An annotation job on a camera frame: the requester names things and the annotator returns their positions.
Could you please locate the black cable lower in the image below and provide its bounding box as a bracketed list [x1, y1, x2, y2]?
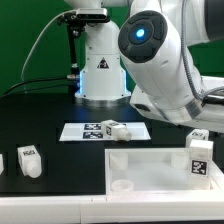
[0, 83, 76, 99]

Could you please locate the grey camera cable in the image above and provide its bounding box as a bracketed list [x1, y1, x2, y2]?
[20, 10, 77, 82]

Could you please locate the white L-shaped obstacle wall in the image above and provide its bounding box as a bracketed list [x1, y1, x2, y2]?
[0, 161, 224, 224]

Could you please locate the black camera on stand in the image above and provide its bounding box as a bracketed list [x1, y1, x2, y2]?
[57, 8, 110, 24]

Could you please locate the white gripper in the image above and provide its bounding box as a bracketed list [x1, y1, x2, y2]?
[130, 76, 224, 133]

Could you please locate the black cable upper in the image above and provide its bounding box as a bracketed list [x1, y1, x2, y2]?
[0, 76, 73, 98]

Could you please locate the black camera stand pole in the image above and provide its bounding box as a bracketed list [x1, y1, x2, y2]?
[66, 23, 84, 95]

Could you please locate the black cable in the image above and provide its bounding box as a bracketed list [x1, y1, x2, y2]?
[0, 76, 73, 98]
[0, 83, 76, 99]

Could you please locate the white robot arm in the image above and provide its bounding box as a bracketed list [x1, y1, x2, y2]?
[64, 0, 224, 133]

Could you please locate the white paper with markers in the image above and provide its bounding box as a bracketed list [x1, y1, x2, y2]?
[59, 122, 151, 142]

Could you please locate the white square tabletop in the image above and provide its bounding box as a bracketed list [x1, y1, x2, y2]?
[104, 146, 214, 196]

